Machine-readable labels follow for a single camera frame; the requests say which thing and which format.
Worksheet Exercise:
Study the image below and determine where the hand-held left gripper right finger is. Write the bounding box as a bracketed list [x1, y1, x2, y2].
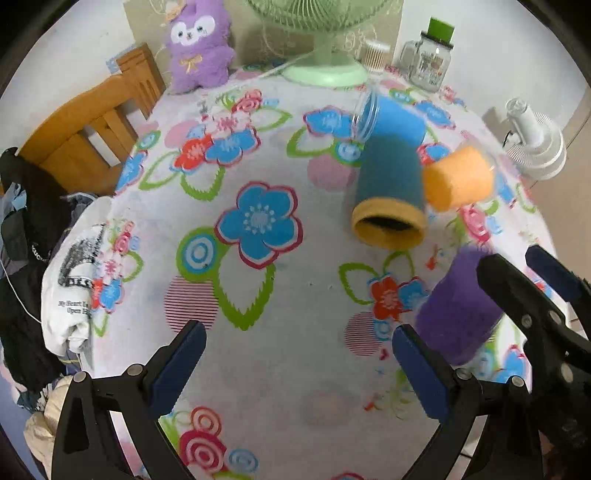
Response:
[392, 324, 546, 480]

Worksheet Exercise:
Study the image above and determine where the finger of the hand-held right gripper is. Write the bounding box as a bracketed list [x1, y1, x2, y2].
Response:
[476, 253, 591, 372]
[525, 244, 589, 324]

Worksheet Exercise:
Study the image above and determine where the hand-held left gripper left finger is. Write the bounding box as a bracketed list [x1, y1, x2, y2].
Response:
[52, 320, 207, 480]

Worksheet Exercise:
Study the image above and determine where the purple felt cup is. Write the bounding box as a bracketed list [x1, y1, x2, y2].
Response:
[414, 247, 505, 367]

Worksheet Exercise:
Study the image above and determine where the orange felt cup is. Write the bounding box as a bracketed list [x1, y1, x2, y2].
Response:
[424, 145, 497, 212]

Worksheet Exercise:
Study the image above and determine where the teal cup with yellow rim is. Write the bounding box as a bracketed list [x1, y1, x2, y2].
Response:
[351, 136, 428, 250]

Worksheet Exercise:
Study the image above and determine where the light blue clear cup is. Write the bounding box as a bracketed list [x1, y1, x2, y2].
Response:
[351, 89, 428, 148]

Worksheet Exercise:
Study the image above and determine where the floral tablecloth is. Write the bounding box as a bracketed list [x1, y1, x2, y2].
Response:
[88, 65, 573, 480]

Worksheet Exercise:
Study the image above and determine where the small white fan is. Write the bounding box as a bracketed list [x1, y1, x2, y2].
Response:
[482, 98, 568, 181]

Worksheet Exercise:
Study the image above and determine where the white printed shirt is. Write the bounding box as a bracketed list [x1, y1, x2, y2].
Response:
[41, 198, 115, 360]

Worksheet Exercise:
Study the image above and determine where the beige cloth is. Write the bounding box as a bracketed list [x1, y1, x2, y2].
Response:
[23, 374, 77, 478]

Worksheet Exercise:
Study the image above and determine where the dark clothes pile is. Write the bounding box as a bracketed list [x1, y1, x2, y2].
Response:
[0, 148, 100, 409]

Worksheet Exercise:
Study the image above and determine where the glass mug with green lid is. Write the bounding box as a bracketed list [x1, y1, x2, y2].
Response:
[399, 17, 456, 91]

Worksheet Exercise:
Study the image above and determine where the wooden chair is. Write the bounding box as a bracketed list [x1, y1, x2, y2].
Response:
[18, 44, 167, 197]

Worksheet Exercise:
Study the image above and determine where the cotton swab container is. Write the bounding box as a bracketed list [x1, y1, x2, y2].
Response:
[358, 39, 391, 75]

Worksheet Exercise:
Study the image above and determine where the green table fan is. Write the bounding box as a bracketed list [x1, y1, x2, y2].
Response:
[242, 0, 399, 88]

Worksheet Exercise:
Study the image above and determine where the purple plush toy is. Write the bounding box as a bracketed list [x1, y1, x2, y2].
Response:
[164, 0, 237, 96]

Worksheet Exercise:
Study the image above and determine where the white fan cable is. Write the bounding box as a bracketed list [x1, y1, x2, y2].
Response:
[240, 52, 319, 84]

